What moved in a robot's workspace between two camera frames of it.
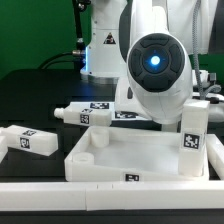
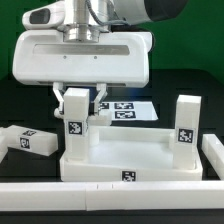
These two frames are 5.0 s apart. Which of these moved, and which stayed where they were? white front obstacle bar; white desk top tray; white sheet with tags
Moved: white desk top tray
Stayed: white sheet with tags; white front obstacle bar
